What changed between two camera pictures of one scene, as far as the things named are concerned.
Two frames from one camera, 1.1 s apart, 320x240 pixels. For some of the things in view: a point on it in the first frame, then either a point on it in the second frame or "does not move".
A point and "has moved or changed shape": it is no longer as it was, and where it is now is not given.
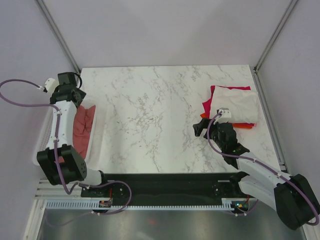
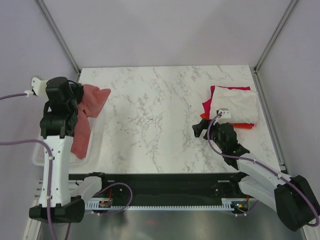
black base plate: x=174 y=189 does not move
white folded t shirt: x=243 y=104 does not move
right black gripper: x=198 y=127 does not move
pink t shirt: x=83 y=122 has moved or changed shape
